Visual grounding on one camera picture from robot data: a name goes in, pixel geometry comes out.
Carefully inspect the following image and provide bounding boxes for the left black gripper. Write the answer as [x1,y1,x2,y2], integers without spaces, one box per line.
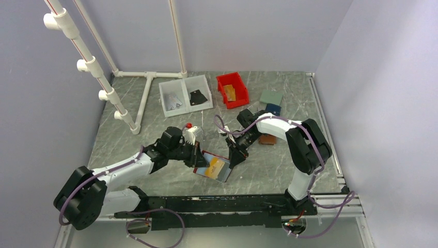
[168,139,209,167]

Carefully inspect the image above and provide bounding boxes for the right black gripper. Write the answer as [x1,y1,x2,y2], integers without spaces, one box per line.
[225,130,263,168]

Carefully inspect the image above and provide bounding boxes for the red card holder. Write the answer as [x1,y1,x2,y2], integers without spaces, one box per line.
[193,151,231,182]

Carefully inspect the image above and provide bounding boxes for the orange credit card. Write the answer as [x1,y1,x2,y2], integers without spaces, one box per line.
[205,158,225,179]

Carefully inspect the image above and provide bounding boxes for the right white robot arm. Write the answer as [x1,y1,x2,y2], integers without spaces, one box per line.
[215,109,333,214]

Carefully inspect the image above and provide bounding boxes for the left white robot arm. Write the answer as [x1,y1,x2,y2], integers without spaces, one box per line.
[53,125,209,230]

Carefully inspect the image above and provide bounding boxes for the brown card holder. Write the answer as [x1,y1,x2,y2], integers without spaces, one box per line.
[258,134,277,145]

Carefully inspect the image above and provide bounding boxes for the orange card in bin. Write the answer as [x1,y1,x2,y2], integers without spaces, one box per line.
[224,85,236,102]

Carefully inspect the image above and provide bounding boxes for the blue card holder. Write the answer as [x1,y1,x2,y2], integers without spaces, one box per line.
[265,103,281,116]

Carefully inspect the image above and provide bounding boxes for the cards in white tray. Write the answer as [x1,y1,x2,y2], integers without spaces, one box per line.
[165,93,183,111]

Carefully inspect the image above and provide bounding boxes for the green card holder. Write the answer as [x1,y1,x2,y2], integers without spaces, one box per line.
[259,90,284,105]

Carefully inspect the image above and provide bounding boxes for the red plastic bin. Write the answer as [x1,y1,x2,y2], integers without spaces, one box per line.
[216,72,249,110]

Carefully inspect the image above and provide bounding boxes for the white divided tray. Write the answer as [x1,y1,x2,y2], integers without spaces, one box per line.
[159,75,213,117]

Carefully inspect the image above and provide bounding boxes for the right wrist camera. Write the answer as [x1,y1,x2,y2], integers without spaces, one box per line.
[218,126,230,137]

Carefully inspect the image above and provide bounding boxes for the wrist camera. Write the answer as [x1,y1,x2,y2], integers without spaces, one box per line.
[218,126,230,137]
[185,122,204,144]

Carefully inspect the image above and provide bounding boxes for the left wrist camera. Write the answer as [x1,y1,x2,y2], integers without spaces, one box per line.
[185,122,204,144]

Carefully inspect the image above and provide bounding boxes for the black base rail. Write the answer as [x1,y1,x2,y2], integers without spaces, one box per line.
[114,189,318,230]

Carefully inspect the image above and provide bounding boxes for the white pvc pipe frame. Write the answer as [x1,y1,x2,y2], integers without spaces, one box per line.
[43,0,187,135]

